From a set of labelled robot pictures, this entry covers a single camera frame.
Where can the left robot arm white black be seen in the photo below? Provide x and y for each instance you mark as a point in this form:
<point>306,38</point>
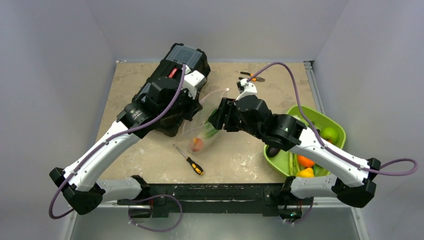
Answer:
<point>80,183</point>

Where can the red apple toy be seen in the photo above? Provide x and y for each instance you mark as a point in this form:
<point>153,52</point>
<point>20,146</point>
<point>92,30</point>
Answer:
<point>196,144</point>

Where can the black toolbox red handle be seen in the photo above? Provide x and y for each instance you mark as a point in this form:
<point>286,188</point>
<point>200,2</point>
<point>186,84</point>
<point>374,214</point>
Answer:
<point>184,56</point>

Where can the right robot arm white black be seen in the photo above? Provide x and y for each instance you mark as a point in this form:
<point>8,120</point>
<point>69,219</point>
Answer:
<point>351,177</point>

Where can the yellow bell pepper toy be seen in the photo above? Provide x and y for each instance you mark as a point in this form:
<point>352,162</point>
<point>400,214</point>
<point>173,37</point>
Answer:
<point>306,173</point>

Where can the yellow black screwdriver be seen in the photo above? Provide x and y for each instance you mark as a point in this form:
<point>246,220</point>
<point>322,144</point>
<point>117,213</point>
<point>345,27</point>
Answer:
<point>196,167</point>

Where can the green plastic basin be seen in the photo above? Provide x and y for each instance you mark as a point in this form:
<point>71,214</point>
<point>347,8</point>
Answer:
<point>286,163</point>

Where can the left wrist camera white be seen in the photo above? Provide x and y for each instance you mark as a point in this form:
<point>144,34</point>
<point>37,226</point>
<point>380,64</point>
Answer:
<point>193,82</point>

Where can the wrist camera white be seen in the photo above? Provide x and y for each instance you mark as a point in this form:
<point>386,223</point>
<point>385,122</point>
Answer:
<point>245,88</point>
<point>193,82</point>

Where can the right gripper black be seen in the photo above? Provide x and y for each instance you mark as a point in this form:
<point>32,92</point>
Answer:
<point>220,114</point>

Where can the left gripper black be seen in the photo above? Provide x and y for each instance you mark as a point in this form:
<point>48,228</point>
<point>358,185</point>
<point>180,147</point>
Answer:
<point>194,105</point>

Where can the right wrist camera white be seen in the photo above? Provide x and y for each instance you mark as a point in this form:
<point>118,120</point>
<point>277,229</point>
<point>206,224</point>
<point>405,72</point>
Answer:
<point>245,88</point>

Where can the green bok choy toy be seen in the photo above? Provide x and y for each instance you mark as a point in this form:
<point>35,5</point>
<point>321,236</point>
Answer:
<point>208,131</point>

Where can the green apple toy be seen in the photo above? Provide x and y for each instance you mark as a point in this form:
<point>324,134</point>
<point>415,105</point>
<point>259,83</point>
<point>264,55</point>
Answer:
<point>329,134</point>

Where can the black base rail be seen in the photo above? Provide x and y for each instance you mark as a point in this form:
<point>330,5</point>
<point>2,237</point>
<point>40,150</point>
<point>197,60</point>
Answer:
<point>266,199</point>

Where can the orange black pliers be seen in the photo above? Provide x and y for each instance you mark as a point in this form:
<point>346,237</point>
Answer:
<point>247,75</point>

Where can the clear zip top bag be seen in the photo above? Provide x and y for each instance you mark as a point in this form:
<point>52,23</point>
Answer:
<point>199,132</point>

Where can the orange tangerine toy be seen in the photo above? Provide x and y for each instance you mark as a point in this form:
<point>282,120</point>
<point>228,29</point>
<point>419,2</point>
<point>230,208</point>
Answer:
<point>305,162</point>

